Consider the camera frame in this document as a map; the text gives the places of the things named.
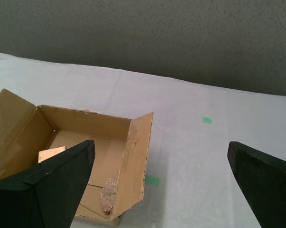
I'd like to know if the light wooden block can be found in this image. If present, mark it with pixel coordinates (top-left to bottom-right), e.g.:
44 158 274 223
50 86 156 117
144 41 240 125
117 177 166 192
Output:
37 146 68 164

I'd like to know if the grey fabric partition panel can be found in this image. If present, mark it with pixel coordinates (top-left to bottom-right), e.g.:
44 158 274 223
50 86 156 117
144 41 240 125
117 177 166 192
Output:
0 0 286 97

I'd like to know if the brown cardboard box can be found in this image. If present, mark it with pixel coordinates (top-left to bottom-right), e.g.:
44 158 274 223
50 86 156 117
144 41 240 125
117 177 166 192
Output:
0 88 155 226

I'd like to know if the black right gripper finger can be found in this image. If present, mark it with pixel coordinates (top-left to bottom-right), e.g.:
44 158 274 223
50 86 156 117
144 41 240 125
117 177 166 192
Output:
227 141 286 228
0 139 96 228

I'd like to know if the long green tape strip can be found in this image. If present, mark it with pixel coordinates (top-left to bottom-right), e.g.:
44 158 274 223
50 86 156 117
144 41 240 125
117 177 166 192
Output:
144 176 160 186

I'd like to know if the white table cover cloth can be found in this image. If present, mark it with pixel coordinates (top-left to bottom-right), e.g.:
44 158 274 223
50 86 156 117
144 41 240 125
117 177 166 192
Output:
0 51 286 228

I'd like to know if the pinkish speckled granite rock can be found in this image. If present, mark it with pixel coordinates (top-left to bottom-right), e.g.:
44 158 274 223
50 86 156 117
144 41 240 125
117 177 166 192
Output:
100 177 119 214

